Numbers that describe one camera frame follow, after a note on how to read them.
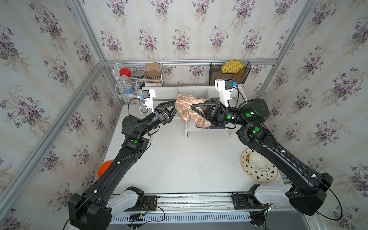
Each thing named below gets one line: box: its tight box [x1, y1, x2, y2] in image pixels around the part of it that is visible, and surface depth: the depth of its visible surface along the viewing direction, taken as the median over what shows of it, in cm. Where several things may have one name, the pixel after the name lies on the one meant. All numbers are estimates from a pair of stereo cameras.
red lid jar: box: [119, 67, 132, 77], surface depth 94 cm
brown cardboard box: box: [142, 62, 161, 77], surface depth 91 cm
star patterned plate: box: [240, 148, 279, 184], surface depth 84 cm
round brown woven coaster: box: [231, 68, 246, 85], surface depth 97 cm
